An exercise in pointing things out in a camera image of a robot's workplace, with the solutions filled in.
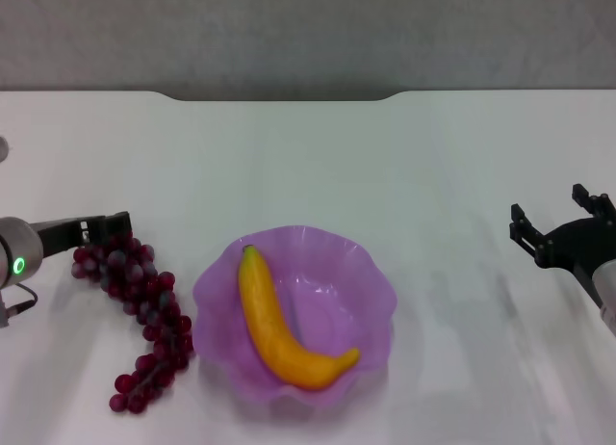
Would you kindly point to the purple translucent wavy bowl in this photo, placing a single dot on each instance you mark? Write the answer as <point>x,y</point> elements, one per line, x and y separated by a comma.
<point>327,310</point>

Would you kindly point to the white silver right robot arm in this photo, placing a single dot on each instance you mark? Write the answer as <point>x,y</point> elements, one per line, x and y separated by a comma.
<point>607,291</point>

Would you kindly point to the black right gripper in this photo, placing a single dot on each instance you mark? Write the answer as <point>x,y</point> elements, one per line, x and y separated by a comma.
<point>572,247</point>

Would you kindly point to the red grape bunch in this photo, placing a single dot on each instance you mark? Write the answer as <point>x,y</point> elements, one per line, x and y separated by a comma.
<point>130,281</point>

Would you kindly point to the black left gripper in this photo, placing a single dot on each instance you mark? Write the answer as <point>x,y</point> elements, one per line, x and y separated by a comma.
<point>67,235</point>

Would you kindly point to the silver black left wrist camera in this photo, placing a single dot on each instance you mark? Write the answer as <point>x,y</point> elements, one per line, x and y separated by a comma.
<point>4,150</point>

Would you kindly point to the yellow banana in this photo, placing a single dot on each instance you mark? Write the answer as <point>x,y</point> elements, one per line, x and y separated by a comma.
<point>279,339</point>

